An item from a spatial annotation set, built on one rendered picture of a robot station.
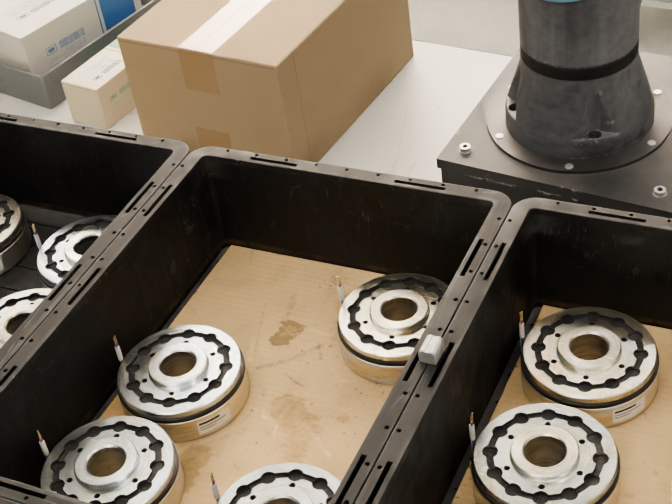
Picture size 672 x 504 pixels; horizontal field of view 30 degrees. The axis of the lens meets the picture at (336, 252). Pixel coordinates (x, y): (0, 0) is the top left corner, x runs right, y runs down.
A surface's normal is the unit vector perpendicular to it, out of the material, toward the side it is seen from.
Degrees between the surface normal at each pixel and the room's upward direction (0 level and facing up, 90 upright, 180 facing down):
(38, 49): 90
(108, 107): 90
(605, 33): 93
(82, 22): 90
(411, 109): 0
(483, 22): 0
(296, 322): 0
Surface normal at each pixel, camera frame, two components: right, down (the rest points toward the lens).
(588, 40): 0.04, 0.66
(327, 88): 0.86, 0.22
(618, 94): 0.39, 0.29
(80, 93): -0.53, 0.59
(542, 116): -0.65, 0.32
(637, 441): -0.13, -0.77
